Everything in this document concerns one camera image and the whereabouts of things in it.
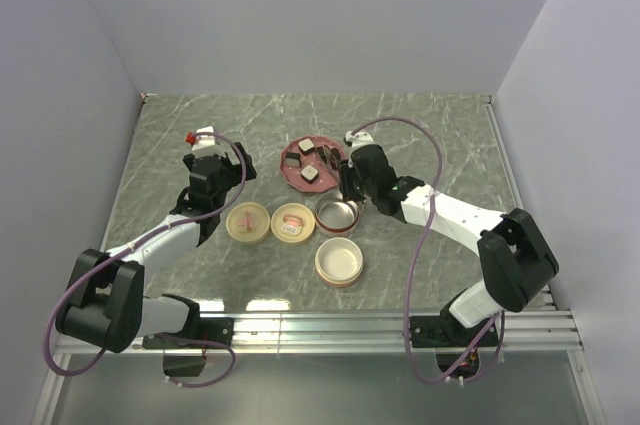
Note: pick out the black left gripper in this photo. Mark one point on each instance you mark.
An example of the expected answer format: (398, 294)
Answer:
(233, 168)

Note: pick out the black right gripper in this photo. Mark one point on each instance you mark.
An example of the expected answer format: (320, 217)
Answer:
(347, 170)

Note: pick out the metal tongs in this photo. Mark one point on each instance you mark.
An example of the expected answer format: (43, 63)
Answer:
(324, 169)

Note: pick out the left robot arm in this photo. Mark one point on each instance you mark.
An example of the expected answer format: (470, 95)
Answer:
(103, 304)

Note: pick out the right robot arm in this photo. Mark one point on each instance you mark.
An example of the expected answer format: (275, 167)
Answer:
(516, 260)

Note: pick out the steel lunch box tier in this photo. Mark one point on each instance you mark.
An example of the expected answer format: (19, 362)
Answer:
(336, 217)

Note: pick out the cream lunch box tier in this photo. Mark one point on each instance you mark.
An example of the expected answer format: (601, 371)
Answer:
(339, 262)

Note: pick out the black spiky sea cucumber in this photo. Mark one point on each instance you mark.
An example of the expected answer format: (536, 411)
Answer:
(333, 157)

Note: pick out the cream lid with pink knob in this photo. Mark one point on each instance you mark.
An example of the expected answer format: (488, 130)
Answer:
(248, 223)

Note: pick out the sushi piece front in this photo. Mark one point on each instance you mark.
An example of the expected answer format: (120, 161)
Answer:
(309, 173)

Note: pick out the sushi piece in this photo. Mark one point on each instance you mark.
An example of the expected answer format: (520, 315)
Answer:
(292, 160)
(306, 146)
(309, 173)

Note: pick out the pink dotted plate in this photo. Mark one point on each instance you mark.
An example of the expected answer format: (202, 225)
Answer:
(292, 175)

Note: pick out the sushi piece back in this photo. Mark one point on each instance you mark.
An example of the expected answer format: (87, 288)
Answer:
(306, 146)

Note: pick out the sushi piece left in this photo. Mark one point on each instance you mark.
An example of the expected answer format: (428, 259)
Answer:
(292, 160)

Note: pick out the cream lid with barcode label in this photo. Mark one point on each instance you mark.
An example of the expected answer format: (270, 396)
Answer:
(293, 223)

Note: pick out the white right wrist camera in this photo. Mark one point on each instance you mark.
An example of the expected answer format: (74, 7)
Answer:
(357, 139)

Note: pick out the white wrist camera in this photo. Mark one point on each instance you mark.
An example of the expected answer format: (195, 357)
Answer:
(357, 139)
(204, 143)

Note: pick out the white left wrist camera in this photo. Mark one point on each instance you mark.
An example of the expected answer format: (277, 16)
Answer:
(204, 143)

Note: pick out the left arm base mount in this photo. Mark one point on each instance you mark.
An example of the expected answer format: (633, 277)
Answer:
(208, 330)

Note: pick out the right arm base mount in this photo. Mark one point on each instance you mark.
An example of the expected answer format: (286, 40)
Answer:
(441, 332)

